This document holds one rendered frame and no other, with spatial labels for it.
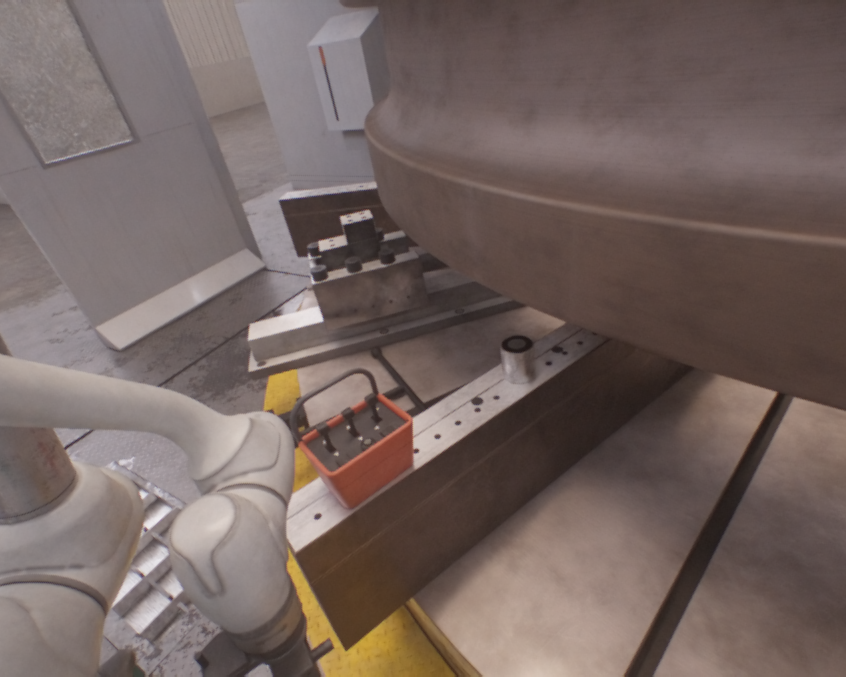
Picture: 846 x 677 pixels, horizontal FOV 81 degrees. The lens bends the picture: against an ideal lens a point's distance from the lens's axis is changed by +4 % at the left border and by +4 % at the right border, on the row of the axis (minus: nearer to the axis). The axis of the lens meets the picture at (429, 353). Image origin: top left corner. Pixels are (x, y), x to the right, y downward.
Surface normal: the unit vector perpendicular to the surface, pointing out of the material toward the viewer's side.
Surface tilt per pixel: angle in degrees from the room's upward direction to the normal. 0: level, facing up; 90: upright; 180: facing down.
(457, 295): 72
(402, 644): 0
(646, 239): 90
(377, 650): 0
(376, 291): 90
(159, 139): 90
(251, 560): 82
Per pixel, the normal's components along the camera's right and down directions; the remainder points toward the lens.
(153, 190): 0.84, 0.19
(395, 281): 0.25, 0.52
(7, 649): 0.83, -0.51
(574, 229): -0.77, 0.46
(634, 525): -0.16, -0.81
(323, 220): -0.14, 0.58
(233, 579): 0.52, 0.30
